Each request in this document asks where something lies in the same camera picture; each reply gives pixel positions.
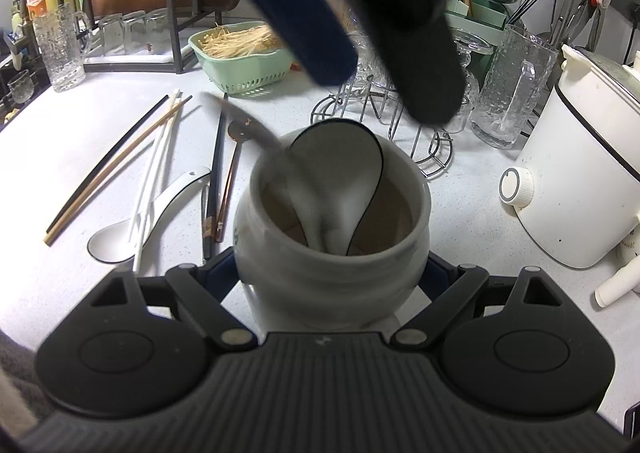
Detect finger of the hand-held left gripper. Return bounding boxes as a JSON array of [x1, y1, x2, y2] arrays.
[[320, 0, 464, 125], [147, 0, 360, 87]]

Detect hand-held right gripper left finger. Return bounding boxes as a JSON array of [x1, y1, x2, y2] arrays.
[[90, 248, 258, 351]]

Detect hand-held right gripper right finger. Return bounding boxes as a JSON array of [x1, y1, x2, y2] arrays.
[[390, 250, 563, 351]]

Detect white ceramic mug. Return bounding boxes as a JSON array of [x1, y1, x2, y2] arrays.
[[234, 119, 432, 334]]

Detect white ceramic spoon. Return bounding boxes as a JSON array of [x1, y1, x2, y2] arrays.
[[87, 166, 212, 264], [287, 119, 385, 256]]

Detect large metal spoon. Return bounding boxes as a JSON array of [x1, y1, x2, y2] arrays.
[[200, 92, 296, 169]]

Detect copper teaspoon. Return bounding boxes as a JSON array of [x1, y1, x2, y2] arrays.
[[215, 120, 257, 244]]

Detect wooden chopstick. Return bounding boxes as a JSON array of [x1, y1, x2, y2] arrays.
[[45, 96, 194, 247]]

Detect round clear glass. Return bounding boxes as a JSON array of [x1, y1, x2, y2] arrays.
[[350, 33, 401, 94]]

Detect stemmed clear glass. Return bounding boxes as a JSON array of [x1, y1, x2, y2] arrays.
[[447, 28, 496, 134]]

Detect enoki mushrooms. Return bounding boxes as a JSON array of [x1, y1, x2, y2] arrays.
[[197, 24, 281, 59]]

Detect green utensil holder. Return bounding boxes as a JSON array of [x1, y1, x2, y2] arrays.
[[445, 0, 511, 79]]

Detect green strainer basket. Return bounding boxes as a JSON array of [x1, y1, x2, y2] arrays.
[[188, 20, 296, 95]]

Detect textured glass mug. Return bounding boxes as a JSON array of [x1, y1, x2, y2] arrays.
[[470, 23, 560, 150], [32, 3, 93, 93]]

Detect black dish rack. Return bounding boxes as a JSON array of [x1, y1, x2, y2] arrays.
[[55, 0, 241, 74]]

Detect small clear glass cup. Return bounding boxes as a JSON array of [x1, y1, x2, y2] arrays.
[[145, 8, 173, 49], [122, 10, 148, 51], [97, 13, 123, 54]]

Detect white electric pot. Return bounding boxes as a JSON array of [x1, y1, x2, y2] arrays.
[[498, 44, 640, 309]]

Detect patterned ceramic bowl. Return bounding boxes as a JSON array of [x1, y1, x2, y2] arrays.
[[619, 226, 640, 266]]

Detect white pot lid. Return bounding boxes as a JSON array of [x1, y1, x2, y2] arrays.
[[575, 48, 640, 104]]

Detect grey clothing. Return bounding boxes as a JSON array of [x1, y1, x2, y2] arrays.
[[0, 323, 48, 439]]

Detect dark kitchen sink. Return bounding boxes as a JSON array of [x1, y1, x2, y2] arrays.
[[0, 66, 51, 134]]

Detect small stemmed glass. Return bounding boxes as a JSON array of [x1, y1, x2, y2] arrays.
[[6, 69, 35, 105]]

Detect wire glass rack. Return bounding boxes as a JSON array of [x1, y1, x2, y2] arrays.
[[311, 73, 453, 179]]

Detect black power plug cable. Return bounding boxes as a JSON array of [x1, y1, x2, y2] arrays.
[[621, 3, 640, 65]]

